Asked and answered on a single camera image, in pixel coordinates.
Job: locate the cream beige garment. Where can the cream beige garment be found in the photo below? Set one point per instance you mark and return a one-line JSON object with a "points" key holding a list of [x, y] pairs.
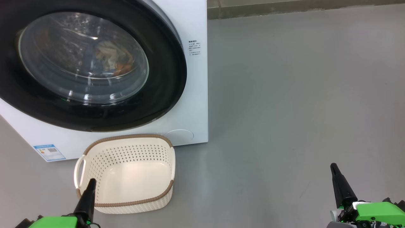
{"points": [[109, 53]]}

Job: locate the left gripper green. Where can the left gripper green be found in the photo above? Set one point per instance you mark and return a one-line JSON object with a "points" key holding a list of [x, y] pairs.
{"points": [[53, 222]]}

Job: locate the cream perforated basket brown rim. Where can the cream perforated basket brown rim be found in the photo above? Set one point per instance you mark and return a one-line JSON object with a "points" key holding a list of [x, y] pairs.
{"points": [[133, 180]]}

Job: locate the black round glass washer door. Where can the black round glass washer door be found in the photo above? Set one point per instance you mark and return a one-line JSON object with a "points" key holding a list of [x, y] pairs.
{"points": [[164, 79]]}

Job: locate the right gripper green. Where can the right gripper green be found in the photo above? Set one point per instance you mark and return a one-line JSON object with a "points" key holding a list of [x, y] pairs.
{"points": [[379, 211]]}

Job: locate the orange garment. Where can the orange garment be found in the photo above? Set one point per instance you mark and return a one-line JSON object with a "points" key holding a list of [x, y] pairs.
{"points": [[124, 68]]}

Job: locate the blue energy label sticker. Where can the blue energy label sticker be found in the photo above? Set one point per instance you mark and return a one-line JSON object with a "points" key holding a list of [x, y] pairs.
{"points": [[49, 152]]}

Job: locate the white front-load washing machine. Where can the white front-load washing machine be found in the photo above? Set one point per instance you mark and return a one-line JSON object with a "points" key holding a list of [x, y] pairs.
{"points": [[194, 95]]}

